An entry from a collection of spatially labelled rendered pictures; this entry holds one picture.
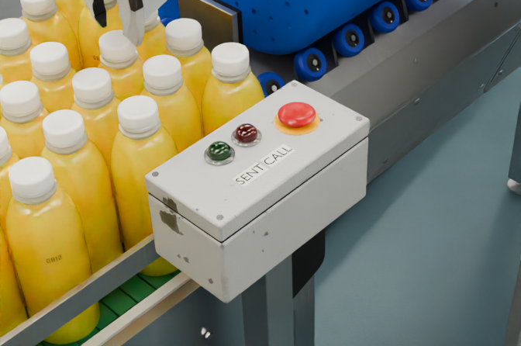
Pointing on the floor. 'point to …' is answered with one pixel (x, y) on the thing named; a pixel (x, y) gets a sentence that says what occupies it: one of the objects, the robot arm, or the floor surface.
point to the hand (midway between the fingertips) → (113, 29)
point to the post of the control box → (270, 308)
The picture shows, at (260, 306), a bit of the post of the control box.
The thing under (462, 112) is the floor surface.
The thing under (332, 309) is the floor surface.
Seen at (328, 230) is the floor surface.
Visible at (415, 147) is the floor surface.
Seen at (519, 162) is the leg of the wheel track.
